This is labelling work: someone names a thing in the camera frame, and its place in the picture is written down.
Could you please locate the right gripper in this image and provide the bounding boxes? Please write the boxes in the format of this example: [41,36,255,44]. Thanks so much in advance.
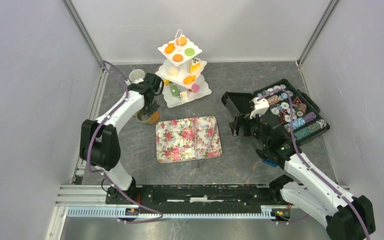
[227,109,269,148]

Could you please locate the yellow toy cake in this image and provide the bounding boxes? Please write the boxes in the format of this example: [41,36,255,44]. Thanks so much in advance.
[162,78,171,86]

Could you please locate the white and blue mug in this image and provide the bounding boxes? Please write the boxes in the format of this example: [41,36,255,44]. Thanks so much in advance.
[128,69,146,84]

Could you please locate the green toy cake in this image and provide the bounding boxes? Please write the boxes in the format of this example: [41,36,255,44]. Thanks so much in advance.
[170,84,180,98]

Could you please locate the cream cupcake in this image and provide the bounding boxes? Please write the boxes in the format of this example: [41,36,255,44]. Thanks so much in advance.
[167,66,179,77]

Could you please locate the orange round coaster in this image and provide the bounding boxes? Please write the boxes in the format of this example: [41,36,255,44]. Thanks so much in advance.
[148,111,160,125]

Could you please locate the olive brown cup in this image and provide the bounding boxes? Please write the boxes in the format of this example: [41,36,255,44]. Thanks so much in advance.
[136,111,152,124]

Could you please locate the pink toy cake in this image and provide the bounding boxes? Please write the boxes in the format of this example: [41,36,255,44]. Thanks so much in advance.
[189,84,200,93]

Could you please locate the green macaron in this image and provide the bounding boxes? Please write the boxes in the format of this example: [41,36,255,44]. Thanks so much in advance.
[184,48,195,56]

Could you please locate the pink metal tongs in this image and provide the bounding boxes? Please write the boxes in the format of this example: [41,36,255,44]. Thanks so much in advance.
[193,116,223,170]

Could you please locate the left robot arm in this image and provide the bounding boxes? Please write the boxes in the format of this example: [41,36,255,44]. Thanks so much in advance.
[79,73,164,204]

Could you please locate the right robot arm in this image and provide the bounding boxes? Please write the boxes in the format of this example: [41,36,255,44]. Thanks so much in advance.
[228,114,376,240]

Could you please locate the white three-tier dessert stand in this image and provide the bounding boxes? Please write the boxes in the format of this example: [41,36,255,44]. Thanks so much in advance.
[155,29,212,108]

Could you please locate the orange blue chip stack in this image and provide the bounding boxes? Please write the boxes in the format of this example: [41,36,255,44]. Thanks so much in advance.
[266,95,280,106]

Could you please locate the black poker chip case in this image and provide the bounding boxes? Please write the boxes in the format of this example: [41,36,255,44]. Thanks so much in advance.
[221,78,330,160]

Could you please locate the blue toy brick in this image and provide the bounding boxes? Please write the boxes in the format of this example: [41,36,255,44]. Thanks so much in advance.
[261,159,278,168]

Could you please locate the light blue chip stack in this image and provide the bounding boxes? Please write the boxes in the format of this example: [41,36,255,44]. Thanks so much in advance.
[284,117,306,133]

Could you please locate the brown 100 chip stack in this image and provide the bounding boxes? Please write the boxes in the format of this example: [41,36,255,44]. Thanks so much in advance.
[296,103,307,118]

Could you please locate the floral rectangular tray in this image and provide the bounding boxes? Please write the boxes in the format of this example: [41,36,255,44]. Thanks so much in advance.
[155,115,223,165]

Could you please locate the purple chip stack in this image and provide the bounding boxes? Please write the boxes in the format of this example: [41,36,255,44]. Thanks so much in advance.
[302,112,317,124]

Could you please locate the green blue chip stack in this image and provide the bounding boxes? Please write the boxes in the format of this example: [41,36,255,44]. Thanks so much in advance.
[294,119,327,141]

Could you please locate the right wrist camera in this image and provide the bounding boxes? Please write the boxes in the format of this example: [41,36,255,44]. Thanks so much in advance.
[249,97,270,119]

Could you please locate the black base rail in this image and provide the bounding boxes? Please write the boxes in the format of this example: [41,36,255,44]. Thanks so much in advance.
[105,184,289,216]

